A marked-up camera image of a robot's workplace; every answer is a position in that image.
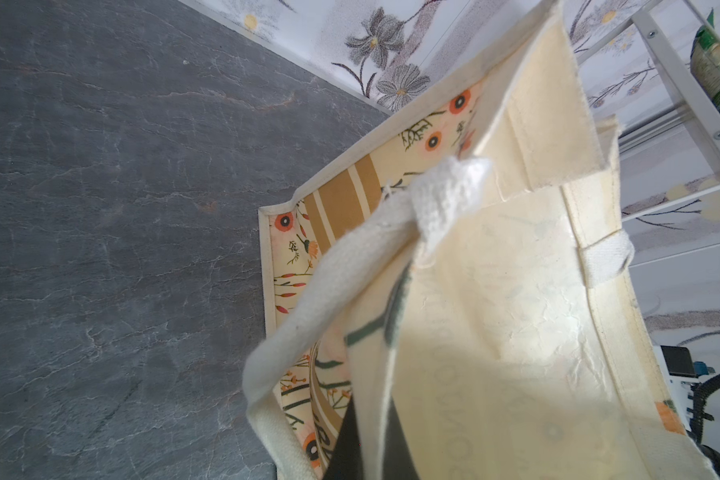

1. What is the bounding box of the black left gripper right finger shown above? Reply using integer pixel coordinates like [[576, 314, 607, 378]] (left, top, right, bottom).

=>
[[382, 413, 419, 480]]

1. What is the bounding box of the cream floral grocery tote bag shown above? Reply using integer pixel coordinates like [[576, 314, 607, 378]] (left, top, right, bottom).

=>
[[243, 1, 716, 479]]

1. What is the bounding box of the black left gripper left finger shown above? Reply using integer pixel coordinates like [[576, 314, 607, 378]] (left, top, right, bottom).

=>
[[323, 400, 363, 480]]

